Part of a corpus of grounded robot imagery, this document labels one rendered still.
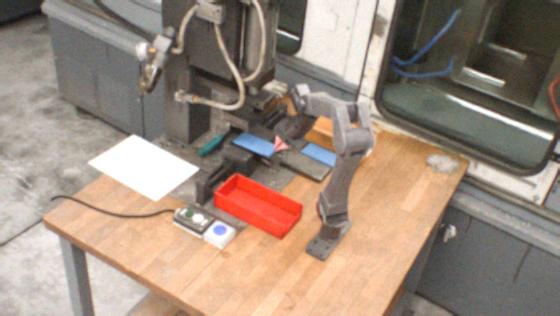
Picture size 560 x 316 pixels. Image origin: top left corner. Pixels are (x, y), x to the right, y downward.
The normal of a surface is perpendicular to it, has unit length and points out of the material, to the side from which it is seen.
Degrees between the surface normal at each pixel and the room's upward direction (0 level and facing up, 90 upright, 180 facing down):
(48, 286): 0
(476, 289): 90
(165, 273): 0
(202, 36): 90
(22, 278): 0
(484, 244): 90
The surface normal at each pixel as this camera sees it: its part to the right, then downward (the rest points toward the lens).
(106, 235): 0.11, -0.79
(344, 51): -0.56, 0.47
